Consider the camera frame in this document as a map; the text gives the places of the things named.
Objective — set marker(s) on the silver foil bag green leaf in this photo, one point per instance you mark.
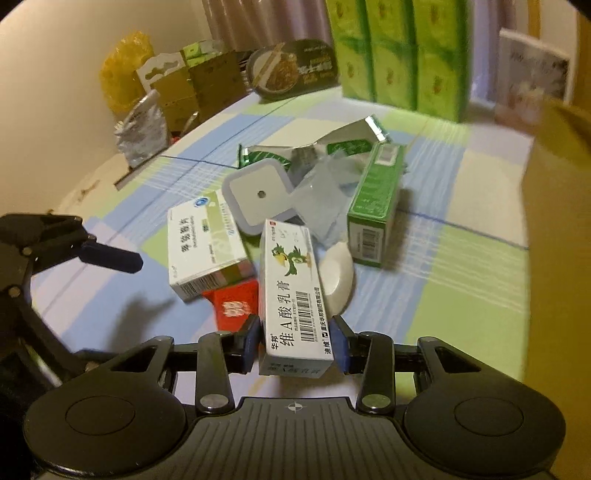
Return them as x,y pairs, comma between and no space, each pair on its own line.
353,138

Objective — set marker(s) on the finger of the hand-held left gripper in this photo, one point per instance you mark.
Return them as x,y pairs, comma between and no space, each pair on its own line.
111,259

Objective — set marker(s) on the white oval soap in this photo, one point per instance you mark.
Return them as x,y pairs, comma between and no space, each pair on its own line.
339,277

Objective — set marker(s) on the crinkled silver bag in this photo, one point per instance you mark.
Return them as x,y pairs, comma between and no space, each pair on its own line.
141,134

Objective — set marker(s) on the cardboard box white hang tab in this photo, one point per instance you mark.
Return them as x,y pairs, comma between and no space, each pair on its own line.
171,97

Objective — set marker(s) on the white medicine box green stripe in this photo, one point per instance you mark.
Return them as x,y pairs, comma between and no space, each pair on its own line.
203,244

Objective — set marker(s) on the clear plastic box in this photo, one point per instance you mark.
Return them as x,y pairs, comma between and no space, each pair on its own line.
321,205

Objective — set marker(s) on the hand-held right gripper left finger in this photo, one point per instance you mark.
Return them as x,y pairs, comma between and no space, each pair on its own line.
250,339

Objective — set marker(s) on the red box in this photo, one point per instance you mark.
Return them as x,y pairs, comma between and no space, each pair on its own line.
233,308

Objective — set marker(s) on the large cardboard box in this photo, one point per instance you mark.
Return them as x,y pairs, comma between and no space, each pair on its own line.
558,230

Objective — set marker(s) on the brown cardboard box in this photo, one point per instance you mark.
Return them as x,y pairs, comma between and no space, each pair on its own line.
217,81

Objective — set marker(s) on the black oval food bowl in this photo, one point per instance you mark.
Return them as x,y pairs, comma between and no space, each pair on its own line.
288,69

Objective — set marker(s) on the white square night light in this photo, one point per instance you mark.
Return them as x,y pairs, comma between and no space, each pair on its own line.
247,205

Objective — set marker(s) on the yellow plastic bag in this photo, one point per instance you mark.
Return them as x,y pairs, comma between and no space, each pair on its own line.
122,69

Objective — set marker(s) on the white humidifier product box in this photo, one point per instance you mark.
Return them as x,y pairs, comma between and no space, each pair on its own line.
531,76

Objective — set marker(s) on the white medicine box parrot print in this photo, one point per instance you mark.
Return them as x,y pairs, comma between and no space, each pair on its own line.
291,300

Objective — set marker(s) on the small green tissue pack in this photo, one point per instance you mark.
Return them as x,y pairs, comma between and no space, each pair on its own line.
201,50

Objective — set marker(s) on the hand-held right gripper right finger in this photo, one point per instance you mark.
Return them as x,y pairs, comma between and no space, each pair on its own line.
342,345

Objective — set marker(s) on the checked cloth covered desktop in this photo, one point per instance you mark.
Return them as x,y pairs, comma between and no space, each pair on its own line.
138,184

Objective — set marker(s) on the beige curtain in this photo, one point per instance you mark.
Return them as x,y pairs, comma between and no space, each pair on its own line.
258,23

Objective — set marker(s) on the stack of green tissue packs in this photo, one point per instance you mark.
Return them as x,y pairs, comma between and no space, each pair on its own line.
392,60

